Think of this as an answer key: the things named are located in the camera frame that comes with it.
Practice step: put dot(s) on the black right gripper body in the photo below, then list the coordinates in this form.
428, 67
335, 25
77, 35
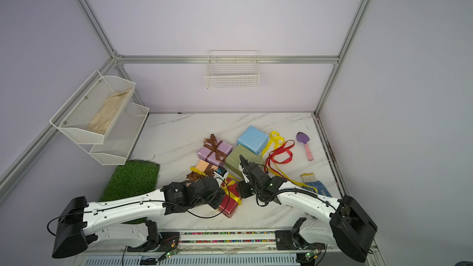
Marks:
249, 188

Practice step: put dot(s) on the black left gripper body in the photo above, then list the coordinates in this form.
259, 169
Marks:
214, 201

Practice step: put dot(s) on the red gift box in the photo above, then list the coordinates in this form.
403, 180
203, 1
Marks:
232, 198

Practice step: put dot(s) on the light blue gift box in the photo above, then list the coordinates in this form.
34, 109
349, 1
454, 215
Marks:
254, 140

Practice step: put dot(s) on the yellow ribbon of blue box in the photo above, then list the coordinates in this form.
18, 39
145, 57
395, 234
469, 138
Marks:
276, 140

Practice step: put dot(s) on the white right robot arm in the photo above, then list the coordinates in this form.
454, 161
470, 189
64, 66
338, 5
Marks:
349, 227

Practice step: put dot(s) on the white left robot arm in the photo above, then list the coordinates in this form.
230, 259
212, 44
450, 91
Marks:
84, 224

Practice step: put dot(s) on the brown ribbon on orange box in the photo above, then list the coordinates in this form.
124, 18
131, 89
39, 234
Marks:
197, 174

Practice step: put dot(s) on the orange gift box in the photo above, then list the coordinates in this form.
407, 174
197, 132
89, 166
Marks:
202, 165

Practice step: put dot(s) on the purple gift box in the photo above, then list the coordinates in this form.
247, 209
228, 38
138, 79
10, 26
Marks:
203, 152

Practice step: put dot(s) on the brown ribbon on purple box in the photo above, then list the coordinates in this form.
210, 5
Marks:
213, 145

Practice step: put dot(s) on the blue dotted work glove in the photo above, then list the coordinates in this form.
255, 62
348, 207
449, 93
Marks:
310, 182

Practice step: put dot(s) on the green artificial grass mat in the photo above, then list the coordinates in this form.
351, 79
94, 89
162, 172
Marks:
134, 178

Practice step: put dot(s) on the beige cloth in shelf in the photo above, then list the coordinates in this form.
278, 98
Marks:
103, 119

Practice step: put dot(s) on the white two-tier mesh shelf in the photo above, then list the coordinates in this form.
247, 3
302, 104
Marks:
115, 147

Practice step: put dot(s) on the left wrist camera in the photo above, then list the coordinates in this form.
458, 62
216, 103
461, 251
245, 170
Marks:
221, 173

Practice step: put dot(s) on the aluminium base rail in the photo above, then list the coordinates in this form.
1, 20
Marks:
221, 248

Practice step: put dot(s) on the purple trowel pink handle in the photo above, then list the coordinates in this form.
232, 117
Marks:
304, 139

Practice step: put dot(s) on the white wire wall basket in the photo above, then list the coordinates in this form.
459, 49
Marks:
232, 69

